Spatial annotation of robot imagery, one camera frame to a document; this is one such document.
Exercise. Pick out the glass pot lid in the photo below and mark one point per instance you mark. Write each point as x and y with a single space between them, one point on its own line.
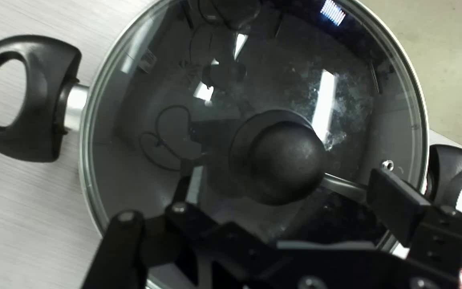
253 107

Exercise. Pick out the black cooking pot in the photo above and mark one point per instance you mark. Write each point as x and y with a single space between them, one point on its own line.
28 102

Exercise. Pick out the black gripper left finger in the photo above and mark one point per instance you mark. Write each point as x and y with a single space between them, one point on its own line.
137 251

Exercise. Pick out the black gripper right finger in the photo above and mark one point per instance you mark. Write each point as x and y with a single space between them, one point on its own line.
431 234

